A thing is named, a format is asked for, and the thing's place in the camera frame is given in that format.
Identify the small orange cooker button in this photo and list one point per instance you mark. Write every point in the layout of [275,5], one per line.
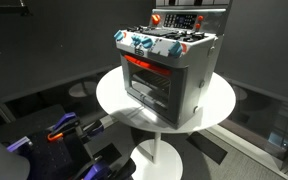
[200,18]
[197,26]

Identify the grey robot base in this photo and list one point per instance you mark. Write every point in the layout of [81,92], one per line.
[0,161]

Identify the blue cooker knob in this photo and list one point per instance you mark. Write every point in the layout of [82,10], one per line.
[136,40]
[175,49]
[118,35]
[147,42]

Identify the grey toy cooker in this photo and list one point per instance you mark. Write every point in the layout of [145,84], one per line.
[197,73]

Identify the large orange cooker dial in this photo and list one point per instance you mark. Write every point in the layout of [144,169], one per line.
[156,19]

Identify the purple clamp with orange trigger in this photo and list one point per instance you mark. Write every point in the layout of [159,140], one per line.
[64,121]

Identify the black mounting board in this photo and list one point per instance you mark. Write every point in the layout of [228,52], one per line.
[34,125]

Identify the purple clamp piece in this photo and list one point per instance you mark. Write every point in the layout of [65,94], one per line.
[19,144]

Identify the white round pedestal table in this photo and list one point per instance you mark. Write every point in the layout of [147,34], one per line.
[217,100]

